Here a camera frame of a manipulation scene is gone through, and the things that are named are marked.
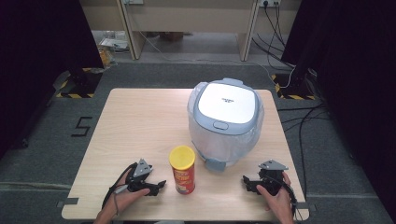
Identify left hand-held gripper cable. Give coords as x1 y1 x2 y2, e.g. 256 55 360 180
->
101 161 138 218

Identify beige wooden desk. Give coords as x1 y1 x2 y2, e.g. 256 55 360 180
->
116 0 260 63

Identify grey tape strip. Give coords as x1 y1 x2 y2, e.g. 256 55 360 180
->
56 197 80 208
294 202 318 213

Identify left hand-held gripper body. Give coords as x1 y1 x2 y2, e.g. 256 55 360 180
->
125 158 154 193

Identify white cable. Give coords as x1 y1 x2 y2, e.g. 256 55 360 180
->
136 29 296 90

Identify black power cables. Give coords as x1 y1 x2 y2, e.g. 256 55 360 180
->
251 3 297 71

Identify person's right hand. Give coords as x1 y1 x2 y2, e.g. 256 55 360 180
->
256 171 295 218

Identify red chip can yellow lid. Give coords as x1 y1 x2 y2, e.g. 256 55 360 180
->
168 145 197 196

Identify pile of packets and papers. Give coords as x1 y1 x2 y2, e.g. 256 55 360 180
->
96 29 130 69

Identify white grey rice cooker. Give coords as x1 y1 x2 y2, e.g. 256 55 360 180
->
187 77 265 173

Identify person's left hand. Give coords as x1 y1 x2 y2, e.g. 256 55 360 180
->
106 168 151 218

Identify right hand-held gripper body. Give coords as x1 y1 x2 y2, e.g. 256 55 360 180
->
257 159 290 197

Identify hand-held gripper cable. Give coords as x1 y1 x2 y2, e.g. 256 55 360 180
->
101 161 138 218
274 177 299 221

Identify black curtain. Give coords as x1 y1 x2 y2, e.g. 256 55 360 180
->
280 0 396 216
0 0 105 160

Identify black floor cables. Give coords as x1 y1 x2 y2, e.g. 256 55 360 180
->
276 103 331 200

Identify right hand-held gripper cable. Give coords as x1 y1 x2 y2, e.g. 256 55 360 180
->
274 177 299 221

